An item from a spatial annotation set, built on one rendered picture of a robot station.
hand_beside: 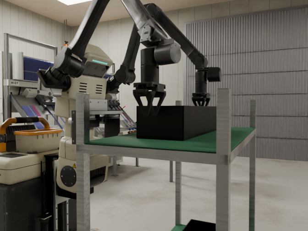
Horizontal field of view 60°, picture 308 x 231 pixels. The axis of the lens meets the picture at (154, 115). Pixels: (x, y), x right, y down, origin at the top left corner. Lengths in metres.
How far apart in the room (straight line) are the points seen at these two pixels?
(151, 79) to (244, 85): 5.34
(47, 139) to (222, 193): 1.16
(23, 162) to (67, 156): 0.22
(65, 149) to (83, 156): 0.55
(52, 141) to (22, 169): 0.26
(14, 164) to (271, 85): 5.33
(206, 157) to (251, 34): 5.68
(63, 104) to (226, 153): 0.96
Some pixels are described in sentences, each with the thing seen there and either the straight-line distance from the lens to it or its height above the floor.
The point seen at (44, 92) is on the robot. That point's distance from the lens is 1.26.
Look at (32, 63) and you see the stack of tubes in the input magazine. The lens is 3.63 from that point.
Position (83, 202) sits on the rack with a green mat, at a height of 0.77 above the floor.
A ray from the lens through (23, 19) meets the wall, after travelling 7.34.
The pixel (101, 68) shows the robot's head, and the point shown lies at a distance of 1.42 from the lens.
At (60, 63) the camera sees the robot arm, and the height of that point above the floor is 1.23.
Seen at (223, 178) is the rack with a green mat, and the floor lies 0.89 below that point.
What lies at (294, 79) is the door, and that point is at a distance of 6.08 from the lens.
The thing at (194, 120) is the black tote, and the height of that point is 1.01.
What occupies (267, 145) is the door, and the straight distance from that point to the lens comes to 6.10.
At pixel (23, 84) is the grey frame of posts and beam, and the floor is 1.34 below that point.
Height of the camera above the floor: 1.05
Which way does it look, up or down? 2 degrees down
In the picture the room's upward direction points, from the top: straight up
